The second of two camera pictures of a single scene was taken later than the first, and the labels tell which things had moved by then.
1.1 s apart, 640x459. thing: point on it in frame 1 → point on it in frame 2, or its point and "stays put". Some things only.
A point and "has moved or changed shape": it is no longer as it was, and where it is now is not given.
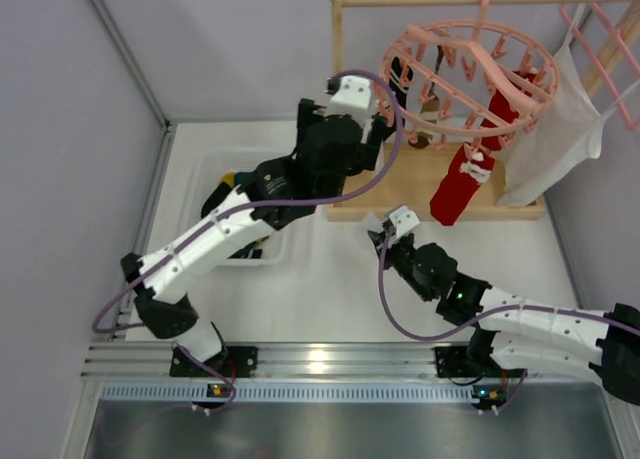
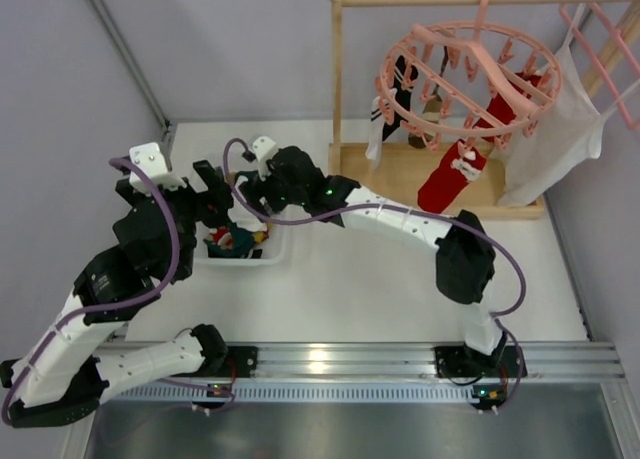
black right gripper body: x=388 y=246 → x=257 y=194
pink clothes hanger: x=622 y=43 stays put
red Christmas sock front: x=460 y=186 has moved or changed shape
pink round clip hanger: x=450 y=80 stays put
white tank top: x=540 y=156 stays put
